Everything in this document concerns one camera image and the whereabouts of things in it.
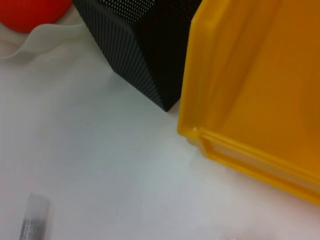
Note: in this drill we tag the grey glitter pen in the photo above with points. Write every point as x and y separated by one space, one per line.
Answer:
33 220

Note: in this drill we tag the green glass fruit bowl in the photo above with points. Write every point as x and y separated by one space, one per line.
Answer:
50 37

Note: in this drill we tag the black mesh pen holder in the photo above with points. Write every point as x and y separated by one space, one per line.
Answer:
145 50

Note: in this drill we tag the yellow plastic storage bin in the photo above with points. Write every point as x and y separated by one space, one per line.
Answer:
250 87

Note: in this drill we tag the red tomato-shaped object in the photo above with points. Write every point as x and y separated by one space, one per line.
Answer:
30 12

